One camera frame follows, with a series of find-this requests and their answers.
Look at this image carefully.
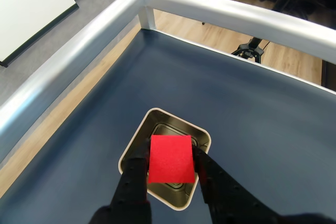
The white partition panel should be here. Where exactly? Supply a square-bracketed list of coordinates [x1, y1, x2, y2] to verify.
[0, 0, 80, 68]

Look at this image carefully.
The beige square metal container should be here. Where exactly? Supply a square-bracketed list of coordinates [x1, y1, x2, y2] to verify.
[117, 107, 212, 212]

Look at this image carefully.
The silver metal table railing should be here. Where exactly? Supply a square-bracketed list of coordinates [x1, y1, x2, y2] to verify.
[0, 0, 336, 141]

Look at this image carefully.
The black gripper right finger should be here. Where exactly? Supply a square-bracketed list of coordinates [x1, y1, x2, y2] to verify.
[192, 144, 282, 224]

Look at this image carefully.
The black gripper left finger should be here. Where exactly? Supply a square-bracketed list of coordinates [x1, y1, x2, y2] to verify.
[89, 138, 153, 224]

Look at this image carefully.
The red cube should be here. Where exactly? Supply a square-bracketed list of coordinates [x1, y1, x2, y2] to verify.
[148, 134, 196, 185]

